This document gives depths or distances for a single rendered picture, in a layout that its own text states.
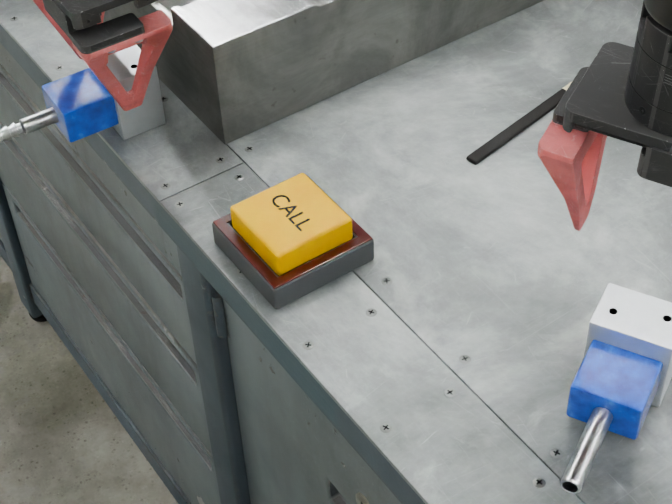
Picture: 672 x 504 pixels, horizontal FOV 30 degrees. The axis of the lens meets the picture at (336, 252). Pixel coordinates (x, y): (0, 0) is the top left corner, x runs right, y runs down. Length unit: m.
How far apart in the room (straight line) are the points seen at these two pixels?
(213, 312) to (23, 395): 0.80
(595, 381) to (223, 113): 0.35
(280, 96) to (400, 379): 0.27
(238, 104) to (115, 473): 0.91
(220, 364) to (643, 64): 0.64
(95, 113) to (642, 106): 0.46
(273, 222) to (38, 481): 1.00
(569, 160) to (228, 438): 0.68
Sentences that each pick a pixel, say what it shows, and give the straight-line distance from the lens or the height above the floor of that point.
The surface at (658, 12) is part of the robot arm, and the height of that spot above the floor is 1.08.
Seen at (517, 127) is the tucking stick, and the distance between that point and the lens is 0.95.
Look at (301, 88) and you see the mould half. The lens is 0.96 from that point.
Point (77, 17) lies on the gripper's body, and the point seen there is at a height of 0.93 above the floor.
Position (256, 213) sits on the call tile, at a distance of 0.83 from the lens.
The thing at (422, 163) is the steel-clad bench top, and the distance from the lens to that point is 0.92.
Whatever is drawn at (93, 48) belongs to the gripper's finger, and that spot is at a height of 0.91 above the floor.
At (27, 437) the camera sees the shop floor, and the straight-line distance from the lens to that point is 1.82.
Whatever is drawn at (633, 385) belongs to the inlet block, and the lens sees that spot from 0.74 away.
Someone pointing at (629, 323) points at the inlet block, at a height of 0.85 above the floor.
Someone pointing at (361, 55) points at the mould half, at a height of 0.83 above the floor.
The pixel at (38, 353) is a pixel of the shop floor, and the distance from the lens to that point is 1.92.
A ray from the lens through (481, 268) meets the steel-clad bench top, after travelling 0.85.
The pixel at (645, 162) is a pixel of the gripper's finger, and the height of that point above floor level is 1.00.
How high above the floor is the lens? 1.40
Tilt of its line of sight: 45 degrees down
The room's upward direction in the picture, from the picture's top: 3 degrees counter-clockwise
